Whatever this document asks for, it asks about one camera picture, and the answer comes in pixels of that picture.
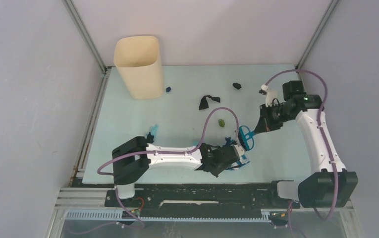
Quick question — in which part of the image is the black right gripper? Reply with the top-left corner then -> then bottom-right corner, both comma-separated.
256,103 -> 293,134

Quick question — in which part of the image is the blue hand brush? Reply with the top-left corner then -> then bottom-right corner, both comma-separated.
238,125 -> 256,151

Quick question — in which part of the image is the blue dustpan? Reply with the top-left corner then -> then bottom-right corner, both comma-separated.
226,155 -> 250,171

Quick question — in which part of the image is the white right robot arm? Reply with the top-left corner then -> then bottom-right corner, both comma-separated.
254,80 -> 358,208

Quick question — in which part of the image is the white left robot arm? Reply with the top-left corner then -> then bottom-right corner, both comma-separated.
112,136 -> 245,207

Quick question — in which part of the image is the dark blue paper scrap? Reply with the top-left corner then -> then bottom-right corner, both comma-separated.
224,137 -> 237,146

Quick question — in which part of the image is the green paper scrap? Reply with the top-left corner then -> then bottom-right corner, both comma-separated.
217,119 -> 225,128

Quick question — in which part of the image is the small black paper scrap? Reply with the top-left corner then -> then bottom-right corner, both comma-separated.
232,83 -> 241,90

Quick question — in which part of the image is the long black paper scrap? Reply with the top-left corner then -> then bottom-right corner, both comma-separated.
198,95 -> 221,111

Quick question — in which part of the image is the light blue scrap left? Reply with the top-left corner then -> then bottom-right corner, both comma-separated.
149,124 -> 159,136

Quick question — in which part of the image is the black scrap left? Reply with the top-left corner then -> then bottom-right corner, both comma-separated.
146,132 -> 155,144

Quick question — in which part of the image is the beige waste bin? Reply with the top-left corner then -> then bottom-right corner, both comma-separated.
113,35 -> 164,100

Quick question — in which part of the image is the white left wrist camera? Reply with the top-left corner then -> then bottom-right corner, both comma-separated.
234,145 -> 245,160

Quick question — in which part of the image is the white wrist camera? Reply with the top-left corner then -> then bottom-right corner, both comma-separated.
259,84 -> 277,107
234,145 -> 245,160

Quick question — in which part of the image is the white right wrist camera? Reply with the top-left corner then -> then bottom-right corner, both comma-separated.
259,84 -> 277,107

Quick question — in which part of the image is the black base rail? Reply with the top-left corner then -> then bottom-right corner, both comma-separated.
105,182 -> 290,220

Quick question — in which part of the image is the grey cable duct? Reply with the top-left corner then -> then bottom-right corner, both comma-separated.
64,210 -> 270,222

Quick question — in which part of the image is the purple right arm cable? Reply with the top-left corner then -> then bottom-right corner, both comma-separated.
265,69 -> 339,238

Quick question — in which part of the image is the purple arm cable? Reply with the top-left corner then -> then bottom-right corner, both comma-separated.
97,107 -> 240,236
265,69 -> 339,238

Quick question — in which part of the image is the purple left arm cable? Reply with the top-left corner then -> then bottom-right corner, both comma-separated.
97,107 -> 240,236

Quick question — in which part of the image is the left aluminium frame post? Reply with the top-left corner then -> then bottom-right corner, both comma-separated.
63,0 -> 109,178

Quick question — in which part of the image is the aluminium frame post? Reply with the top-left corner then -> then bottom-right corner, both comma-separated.
296,0 -> 341,69
63,0 -> 109,178

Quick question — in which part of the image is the right aluminium frame post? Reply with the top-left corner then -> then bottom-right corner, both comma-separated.
296,0 -> 341,69

